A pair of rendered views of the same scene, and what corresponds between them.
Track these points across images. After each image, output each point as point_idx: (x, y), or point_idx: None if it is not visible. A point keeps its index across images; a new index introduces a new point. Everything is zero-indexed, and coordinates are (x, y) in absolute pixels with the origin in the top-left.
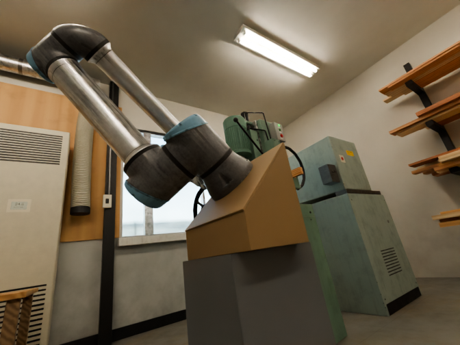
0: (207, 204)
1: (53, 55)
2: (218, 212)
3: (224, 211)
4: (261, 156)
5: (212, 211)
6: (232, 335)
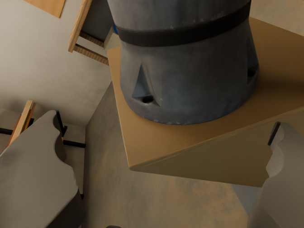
0: (281, 91)
1: None
2: (262, 30)
3: (253, 23)
4: (117, 67)
5: (272, 43)
6: None
